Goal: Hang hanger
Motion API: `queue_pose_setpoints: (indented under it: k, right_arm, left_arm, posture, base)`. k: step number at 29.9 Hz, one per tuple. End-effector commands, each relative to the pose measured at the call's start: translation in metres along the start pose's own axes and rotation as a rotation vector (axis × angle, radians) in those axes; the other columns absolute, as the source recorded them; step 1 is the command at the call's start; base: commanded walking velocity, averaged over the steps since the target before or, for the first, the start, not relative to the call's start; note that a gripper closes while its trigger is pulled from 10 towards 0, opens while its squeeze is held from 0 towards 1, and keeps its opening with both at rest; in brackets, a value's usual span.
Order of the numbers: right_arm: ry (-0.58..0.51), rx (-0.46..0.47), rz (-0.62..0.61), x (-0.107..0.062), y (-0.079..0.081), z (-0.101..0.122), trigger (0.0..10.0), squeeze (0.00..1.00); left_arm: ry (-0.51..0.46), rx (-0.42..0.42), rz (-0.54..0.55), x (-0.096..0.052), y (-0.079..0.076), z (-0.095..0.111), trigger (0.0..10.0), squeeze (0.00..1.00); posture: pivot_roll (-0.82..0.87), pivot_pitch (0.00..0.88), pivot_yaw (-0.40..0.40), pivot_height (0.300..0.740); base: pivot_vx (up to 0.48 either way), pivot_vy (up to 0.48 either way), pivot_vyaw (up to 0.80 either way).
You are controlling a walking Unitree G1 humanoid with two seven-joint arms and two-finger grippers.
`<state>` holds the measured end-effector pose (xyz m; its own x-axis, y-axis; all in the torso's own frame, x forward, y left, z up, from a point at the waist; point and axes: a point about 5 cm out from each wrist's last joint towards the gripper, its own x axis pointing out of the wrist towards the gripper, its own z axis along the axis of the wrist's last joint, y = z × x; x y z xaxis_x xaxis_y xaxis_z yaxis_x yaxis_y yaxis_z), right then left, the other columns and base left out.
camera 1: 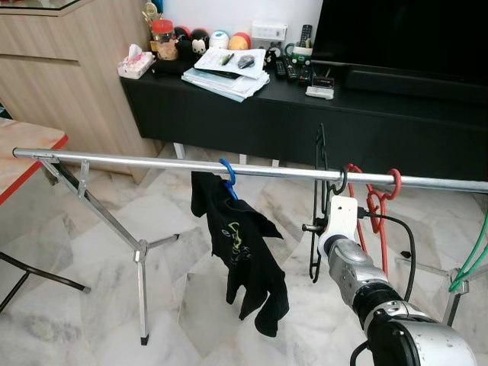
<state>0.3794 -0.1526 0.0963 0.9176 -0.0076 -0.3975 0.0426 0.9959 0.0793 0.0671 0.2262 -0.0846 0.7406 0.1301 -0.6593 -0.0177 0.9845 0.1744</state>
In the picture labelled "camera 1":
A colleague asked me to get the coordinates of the silver metal clothes rack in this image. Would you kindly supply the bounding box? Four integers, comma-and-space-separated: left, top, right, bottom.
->
12, 147, 488, 346

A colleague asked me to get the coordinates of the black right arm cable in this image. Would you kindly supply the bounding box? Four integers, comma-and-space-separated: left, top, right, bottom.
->
351, 210, 417, 366

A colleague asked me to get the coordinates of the white blue ball toy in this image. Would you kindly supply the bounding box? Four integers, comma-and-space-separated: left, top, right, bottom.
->
209, 30, 232, 51

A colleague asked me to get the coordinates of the light wooden cabinet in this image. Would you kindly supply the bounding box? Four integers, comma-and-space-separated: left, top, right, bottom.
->
0, 0, 165, 185

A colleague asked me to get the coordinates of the orange ball toy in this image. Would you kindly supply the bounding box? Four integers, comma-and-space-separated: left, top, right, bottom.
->
229, 31, 253, 52

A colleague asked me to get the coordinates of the black soundbar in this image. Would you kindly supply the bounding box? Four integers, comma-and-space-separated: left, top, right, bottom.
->
346, 64, 488, 107

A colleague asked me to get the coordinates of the black shirt green print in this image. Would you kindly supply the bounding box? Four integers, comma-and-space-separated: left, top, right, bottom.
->
190, 171, 291, 339

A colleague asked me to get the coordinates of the black flat television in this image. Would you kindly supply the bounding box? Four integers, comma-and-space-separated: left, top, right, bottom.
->
310, 0, 488, 85

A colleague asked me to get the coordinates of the red clothes hanger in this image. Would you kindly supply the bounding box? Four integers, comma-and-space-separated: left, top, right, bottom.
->
345, 162, 403, 278

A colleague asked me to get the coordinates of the green clothes hanger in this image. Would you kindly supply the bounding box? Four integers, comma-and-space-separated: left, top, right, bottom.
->
447, 205, 488, 295

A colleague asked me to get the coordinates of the pink white tissue box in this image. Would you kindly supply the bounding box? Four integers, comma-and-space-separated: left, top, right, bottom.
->
117, 43, 156, 81

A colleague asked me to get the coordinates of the white socket panel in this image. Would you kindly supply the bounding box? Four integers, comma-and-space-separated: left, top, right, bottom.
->
251, 21, 290, 43

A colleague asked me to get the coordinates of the red lidded snack jar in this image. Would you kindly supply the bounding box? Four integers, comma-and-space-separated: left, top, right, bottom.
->
149, 18, 178, 63

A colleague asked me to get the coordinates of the small gold trophy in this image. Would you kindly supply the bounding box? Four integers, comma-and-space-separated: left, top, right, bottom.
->
140, 0, 164, 24

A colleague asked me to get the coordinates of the marble table red edge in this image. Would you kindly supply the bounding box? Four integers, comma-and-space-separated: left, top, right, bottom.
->
0, 117, 92, 315

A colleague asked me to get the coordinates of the stack of white papers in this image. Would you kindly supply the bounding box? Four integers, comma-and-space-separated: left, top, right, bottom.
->
181, 47, 272, 103

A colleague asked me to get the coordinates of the small white device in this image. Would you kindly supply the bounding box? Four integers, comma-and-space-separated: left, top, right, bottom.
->
304, 85, 336, 101

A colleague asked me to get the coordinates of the black television console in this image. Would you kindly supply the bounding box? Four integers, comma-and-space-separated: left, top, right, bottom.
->
119, 72, 488, 185

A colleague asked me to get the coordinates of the blue clothes hanger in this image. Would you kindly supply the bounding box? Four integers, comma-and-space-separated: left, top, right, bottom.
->
218, 157, 239, 201

